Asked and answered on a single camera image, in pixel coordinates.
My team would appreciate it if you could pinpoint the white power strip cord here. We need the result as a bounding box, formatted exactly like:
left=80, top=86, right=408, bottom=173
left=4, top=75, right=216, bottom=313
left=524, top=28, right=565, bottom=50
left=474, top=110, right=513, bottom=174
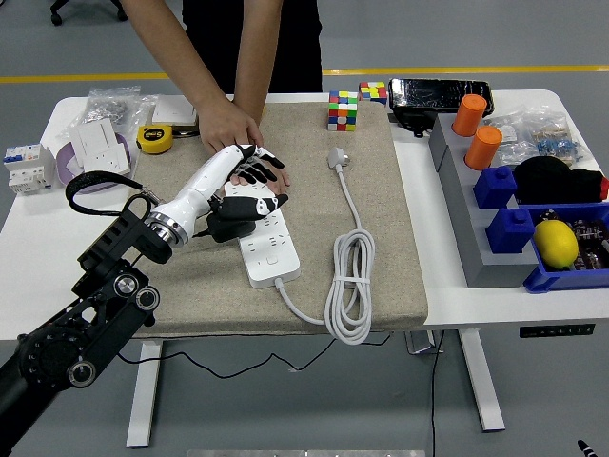
left=274, top=146, right=377, bottom=346

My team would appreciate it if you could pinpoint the black glossy phone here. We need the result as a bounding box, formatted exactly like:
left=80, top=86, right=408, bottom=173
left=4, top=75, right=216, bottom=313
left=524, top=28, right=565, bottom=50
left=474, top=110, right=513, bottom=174
left=387, top=78, right=495, bottom=115

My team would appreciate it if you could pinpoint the person's left hand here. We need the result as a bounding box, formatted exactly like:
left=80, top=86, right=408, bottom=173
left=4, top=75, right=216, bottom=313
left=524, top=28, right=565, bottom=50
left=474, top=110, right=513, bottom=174
left=229, top=151, right=291, bottom=196

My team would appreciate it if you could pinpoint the black plug cord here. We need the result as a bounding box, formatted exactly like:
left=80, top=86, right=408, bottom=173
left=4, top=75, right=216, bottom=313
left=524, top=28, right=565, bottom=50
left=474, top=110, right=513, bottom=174
left=117, top=229, right=392, bottom=380

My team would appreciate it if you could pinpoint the small colourful puzzle cube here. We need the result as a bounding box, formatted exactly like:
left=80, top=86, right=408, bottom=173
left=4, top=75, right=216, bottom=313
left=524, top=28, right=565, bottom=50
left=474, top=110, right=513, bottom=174
left=358, top=81, right=387, bottom=106

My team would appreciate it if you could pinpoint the clear bag of small parts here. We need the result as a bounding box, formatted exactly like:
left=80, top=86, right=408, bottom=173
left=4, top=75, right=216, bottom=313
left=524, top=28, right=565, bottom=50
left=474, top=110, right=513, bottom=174
left=484, top=113, right=539, bottom=167

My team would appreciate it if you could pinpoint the blue plastic bin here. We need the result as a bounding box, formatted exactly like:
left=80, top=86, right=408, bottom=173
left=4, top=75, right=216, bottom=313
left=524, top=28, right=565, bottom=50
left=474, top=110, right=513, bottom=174
left=522, top=202, right=609, bottom=294

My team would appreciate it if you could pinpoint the purple plate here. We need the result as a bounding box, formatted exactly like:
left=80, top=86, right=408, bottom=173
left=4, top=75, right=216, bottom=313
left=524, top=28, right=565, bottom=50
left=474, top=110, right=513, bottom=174
left=55, top=132, right=132, bottom=195

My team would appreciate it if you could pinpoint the yellow tape measure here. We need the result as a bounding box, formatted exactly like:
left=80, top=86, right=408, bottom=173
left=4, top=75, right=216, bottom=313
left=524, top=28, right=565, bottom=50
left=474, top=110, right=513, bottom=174
left=135, top=124, right=175, bottom=156

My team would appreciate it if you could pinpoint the orange cylinder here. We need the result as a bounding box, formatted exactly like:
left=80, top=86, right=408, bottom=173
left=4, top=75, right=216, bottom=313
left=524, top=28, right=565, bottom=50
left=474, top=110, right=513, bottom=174
left=451, top=93, right=487, bottom=137
left=464, top=126, right=503, bottom=171

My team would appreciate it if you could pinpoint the plastic bag of clips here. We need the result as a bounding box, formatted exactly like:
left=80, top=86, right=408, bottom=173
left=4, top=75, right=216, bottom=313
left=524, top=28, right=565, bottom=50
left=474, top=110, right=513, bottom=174
left=530, top=107, right=594, bottom=170

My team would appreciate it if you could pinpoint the black office chair base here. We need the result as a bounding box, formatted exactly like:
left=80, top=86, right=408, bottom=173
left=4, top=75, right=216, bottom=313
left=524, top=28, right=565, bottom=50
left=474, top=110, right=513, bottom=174
left=49, top=0, right=128, bottom=28

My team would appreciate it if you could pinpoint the black table control panel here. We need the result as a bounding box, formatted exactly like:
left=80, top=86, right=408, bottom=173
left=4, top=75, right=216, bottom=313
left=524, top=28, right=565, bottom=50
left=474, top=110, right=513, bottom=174
left=518, top=323, right=597, bottom=339

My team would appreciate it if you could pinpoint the blue square block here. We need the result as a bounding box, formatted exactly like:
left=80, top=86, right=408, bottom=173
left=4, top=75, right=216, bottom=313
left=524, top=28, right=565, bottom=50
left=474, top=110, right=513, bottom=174
left=473, top=165, right=519, bottom=210
left=484, top=208, right=537, bottom=254

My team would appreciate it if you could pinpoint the white table leg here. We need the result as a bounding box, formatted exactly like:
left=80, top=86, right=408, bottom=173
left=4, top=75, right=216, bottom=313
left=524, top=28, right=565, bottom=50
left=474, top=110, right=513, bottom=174
left=459, top=328, right=505, bottom=433
left=126, top=338, right=164, bottom=449

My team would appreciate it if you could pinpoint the white wall socket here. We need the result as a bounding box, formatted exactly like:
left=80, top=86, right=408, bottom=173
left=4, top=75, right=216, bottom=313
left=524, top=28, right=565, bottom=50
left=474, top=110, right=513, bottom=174
left=83, top=145, right=132, bottom=178

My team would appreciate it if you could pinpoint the plastic bag of metal parts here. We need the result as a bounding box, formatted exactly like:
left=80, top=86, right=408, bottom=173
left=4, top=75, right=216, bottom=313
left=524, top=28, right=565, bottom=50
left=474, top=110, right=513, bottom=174
left=85, top=86, right=158, bottom=137

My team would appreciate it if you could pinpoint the white circuit breaker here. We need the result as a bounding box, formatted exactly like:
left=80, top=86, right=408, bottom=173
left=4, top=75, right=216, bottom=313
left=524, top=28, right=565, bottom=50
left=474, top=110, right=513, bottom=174
left=3, top=143, right=57, bottom=196

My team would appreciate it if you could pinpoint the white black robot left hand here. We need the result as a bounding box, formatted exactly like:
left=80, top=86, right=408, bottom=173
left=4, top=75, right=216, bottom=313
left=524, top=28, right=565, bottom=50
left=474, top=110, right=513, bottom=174
left=156, top=142, right=290, bottom=239

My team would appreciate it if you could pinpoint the white socket back panel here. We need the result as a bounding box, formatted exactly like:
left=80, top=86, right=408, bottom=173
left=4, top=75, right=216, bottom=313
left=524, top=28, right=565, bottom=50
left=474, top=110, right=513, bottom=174
left=69, top=118, right=120, bottom=166

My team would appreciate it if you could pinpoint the yellow lemon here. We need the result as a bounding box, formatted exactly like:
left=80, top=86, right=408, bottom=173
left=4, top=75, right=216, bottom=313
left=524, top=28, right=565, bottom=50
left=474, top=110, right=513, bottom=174
left=532, top=220, right=580, bottom=270

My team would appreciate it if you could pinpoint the large colourful puzzle cube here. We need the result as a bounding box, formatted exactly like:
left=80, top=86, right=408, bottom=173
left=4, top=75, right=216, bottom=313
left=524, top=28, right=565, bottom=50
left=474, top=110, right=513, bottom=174
left=326, top=89, right=359, bottom=133

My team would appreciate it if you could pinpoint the grey-brown mat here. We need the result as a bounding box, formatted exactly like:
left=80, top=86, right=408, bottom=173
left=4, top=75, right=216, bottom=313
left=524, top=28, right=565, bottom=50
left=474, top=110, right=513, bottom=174
left=97, top=100, right=429, bottom=340

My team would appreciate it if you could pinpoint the black plug adapter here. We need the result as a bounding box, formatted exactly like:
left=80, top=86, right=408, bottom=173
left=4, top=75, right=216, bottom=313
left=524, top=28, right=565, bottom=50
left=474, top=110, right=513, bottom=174
left=206, top=209, right=256, bottom=243

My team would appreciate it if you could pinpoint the person's right hand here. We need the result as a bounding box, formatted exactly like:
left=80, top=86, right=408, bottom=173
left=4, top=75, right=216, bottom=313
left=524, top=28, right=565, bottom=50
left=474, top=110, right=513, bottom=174
left=197, top=98, right=265, bottom=154

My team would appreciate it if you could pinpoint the grey stepped block base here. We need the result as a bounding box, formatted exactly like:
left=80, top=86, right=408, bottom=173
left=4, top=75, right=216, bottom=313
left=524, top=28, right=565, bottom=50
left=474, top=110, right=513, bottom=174
left=427, top=113, right=541, bottom=290

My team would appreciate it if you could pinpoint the white flat switch plate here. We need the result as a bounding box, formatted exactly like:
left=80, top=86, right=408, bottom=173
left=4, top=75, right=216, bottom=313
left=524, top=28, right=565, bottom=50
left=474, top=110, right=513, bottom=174
left=150, top=97, right=199, bottom=128

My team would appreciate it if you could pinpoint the black hanging cable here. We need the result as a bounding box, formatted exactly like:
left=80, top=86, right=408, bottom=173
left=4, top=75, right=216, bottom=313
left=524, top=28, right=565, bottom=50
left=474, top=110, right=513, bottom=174
left=429, top=330, right=447, bottom=457

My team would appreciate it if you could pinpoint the black cloth with red patch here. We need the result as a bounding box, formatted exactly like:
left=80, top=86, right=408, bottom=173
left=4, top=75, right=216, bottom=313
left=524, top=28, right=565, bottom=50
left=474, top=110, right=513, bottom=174
left=512, top=155, right=609, bottom=206

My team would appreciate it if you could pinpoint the white power strip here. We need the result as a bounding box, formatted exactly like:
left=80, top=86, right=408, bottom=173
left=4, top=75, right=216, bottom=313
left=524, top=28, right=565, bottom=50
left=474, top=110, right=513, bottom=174
left=223, top=183, right=302, bottom=289

